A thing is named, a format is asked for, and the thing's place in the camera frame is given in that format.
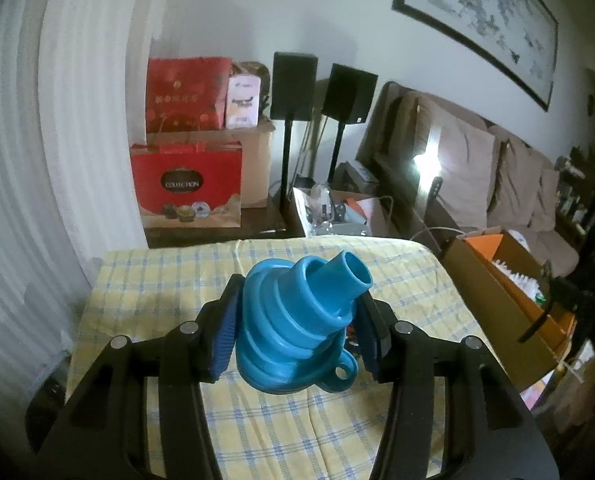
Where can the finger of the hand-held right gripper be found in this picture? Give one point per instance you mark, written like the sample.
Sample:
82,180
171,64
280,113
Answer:
567,294

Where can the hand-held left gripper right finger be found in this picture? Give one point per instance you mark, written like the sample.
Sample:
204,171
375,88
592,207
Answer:
370,330

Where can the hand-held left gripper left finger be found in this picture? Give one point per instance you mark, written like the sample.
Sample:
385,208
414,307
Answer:
225,330

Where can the white feather duster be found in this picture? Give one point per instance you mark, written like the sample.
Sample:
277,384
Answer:
520,277

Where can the blue collapsible funnel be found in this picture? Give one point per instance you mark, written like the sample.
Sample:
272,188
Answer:
287,320

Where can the orange-lined cardboard box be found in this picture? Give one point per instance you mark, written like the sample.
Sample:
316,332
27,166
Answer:
497,305

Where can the brown sofa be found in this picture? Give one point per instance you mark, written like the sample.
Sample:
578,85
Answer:
562,250

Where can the yellow checked tablecloth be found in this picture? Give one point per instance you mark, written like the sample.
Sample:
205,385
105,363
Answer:
177,270

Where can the small brown cushion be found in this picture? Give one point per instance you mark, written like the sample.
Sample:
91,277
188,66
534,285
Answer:
547,200

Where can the dark cluttered shelf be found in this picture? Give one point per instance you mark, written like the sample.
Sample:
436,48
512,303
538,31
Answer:
582,195

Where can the open box of clutter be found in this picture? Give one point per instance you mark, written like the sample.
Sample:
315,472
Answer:
337,210

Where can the medium brown cushion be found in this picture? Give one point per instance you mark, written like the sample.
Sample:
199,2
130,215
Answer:
515,180

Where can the red gift bag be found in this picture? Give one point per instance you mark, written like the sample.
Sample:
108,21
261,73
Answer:
187,185

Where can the large brown cushion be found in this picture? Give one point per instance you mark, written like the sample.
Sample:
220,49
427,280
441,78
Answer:
465,170

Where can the plain brown cardboard box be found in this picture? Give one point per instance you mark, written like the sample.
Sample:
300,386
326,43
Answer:
255,165

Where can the black speaker stand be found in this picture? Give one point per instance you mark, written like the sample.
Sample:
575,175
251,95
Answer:
286,160
337,150

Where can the pink and white box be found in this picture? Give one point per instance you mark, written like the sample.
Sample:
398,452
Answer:
245,100

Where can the black speaker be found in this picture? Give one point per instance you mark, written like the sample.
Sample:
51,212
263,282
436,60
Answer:
293,85
350,92

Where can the red gift box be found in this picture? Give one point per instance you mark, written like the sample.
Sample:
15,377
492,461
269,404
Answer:
187,92

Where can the white curtain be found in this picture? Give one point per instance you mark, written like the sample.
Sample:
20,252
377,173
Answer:
37,160

